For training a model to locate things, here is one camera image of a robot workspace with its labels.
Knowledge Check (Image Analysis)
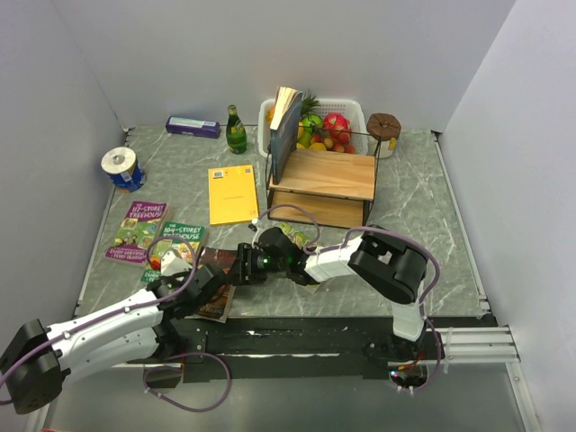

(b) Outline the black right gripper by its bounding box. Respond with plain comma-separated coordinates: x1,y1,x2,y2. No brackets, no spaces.
227,243,289,286

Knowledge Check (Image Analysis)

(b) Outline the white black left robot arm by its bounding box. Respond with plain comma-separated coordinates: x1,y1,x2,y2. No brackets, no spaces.
1,264,236,415

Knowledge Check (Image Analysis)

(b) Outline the jar with brown lid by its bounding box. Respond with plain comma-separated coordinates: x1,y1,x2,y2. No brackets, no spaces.
366,113,401,159

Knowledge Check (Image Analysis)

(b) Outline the toy green apple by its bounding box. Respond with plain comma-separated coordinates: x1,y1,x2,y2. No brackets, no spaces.
301,113,323,135

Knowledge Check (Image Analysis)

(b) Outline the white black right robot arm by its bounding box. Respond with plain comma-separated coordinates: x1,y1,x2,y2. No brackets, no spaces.
228,226,429,359

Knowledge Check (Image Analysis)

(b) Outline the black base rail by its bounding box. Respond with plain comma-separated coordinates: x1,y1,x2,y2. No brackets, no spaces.
135,317,445,383

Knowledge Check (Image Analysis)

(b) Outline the brown Edward Tulane book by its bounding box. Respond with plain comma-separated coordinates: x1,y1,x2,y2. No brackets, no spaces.
193,247,236,323

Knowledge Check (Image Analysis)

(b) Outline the white plastic fruit basket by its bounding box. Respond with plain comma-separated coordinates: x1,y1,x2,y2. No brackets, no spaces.
256,98,368,157

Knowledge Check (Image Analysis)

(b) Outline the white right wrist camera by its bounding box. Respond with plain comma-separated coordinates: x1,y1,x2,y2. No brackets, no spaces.
248,218,262,234

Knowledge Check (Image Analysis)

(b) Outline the blue tin can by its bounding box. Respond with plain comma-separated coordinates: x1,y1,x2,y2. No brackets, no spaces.
109,165,147,193

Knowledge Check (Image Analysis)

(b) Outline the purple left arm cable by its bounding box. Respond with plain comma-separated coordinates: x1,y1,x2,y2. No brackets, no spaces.
0,236,232,411

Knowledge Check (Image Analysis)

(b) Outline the toy pineapple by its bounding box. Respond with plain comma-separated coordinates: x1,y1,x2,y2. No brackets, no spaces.
300,90,320,117

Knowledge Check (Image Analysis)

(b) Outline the green 65-storey treehouse book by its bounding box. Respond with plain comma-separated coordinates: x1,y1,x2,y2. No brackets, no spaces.
278,222,329,295

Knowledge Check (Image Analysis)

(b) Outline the wooden two-tier shelf rack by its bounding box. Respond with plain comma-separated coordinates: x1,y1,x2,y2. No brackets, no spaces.
266,148,378,229

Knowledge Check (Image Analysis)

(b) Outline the purple rectangular box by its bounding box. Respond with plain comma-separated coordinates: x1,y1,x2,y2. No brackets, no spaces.
165,116,221,139

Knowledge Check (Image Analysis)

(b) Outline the green glass bottle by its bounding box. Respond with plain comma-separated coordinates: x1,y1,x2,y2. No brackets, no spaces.
226,104,248,155

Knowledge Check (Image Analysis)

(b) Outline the toy dragon fruit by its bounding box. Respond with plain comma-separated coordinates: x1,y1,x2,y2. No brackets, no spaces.
323,112,351,145

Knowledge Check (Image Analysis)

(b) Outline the purple 117-storey treehouse book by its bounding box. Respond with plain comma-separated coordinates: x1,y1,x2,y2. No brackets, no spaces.
104,201,170,267

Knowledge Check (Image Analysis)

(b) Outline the yellow book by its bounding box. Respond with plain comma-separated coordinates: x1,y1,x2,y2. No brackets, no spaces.
208,165,259,225

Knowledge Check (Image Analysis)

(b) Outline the dark blue paperback book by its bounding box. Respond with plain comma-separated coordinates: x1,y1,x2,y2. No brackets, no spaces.
270,86,302,185

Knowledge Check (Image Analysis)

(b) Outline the green 104-storey treehouse book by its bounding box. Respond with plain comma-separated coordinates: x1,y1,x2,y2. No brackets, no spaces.
139,221,207,284

